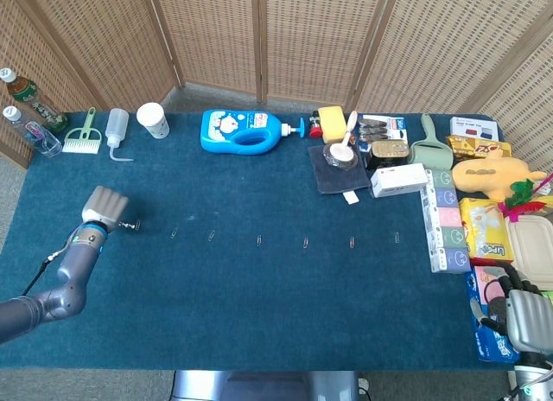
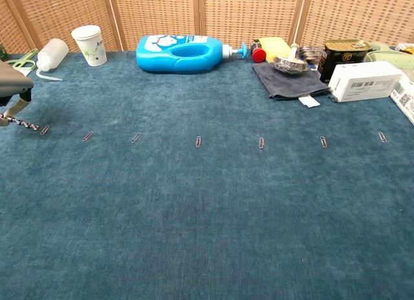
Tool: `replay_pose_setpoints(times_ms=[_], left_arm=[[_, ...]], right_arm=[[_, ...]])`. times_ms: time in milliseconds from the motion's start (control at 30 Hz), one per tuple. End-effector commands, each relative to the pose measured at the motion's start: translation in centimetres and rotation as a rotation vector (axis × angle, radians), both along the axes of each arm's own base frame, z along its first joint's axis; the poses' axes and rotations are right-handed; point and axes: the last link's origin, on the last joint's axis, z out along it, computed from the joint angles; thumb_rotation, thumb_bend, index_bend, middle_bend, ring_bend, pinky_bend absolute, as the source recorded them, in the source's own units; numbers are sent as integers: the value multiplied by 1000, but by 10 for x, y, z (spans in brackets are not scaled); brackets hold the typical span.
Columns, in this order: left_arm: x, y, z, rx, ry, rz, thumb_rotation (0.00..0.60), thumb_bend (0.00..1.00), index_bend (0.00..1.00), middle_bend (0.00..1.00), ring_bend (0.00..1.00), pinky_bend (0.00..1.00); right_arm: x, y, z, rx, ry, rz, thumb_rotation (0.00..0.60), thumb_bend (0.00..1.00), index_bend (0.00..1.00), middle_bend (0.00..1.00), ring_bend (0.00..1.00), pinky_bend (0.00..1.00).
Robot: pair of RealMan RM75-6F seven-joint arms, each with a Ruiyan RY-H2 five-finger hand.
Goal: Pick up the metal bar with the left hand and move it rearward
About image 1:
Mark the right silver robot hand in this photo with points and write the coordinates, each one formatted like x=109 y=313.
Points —
x=531 y=323

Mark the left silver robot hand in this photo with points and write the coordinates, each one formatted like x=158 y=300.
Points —
x=103 y=206

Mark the small silver metal chain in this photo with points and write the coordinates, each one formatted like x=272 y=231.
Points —
x=127 y=225

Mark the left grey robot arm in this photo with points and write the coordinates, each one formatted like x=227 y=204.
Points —
x=73 y=271

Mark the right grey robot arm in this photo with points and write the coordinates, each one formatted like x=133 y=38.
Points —
x=535 y=375

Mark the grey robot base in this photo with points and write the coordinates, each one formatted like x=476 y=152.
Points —
x=268 y=386

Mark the green hand brush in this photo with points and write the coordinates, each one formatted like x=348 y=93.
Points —
x=82 y=141

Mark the green package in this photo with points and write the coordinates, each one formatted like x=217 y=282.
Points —
x=548 y=295

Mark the blue printed box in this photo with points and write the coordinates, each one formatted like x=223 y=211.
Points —
x=492 y=345

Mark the beige lunch container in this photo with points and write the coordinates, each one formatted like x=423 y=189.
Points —
x=533 y=250

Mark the translucent squeeze wash bottle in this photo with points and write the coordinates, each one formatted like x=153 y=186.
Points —
x=116 y=126

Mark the clear water bottle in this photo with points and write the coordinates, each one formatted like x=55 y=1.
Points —
x=34 y=135

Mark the white paper cup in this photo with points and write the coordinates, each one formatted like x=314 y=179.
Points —
x=153 y=120

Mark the feather cat teaser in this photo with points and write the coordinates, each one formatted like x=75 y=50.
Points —
x=523 y=200

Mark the green tea bottle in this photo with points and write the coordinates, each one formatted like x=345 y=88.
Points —
x=30 y=98

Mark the multicolour tissue pack strip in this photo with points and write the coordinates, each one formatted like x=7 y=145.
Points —
x=447 y=221

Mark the blue detergent pump bottle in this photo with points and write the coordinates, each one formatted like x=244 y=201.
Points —
x=220 y=133

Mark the yellow plush toy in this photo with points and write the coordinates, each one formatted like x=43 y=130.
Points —
x=484 y=176

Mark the blue table cloth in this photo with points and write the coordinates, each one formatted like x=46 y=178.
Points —
x=259 y=297

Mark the yellow snack packet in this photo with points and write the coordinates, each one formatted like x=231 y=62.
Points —
x=475 y=148

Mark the white cardboard box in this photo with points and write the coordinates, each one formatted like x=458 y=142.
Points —
x=397 y=180

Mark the pale green dustpan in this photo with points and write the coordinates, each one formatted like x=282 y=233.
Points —
x=432 y=152

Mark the white box with blue picture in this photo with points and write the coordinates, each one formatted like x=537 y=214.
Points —
x=473 y=129

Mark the gold and black tin can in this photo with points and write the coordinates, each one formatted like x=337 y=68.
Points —
x=389 y=152

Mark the red and black cap item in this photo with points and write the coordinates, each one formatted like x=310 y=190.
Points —
x=315 y=129

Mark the dark grey folded cloth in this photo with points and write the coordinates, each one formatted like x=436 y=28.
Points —
x=337 y=178

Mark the patterned tape roll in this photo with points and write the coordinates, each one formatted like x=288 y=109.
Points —
x=352 y=162

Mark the yellow sponge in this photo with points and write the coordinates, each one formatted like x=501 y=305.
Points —
x=332 y=124

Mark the binder clip package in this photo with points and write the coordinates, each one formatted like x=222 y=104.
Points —
x=384 y=129

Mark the white plastic spoon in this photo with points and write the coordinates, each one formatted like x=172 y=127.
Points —
x=342 y=150

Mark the woven wooden folding screen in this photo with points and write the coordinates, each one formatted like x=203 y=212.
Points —
x=315 y=42

